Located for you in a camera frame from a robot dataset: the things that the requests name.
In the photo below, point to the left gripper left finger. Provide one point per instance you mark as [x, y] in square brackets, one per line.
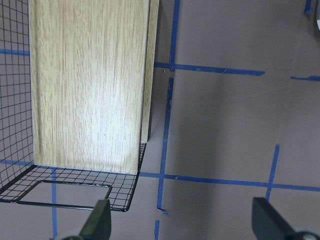
[98, 226]

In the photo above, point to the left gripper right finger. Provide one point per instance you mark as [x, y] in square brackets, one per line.
[268, 224]

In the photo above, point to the wire basket with wood block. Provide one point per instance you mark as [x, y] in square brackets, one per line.
[75, 88]

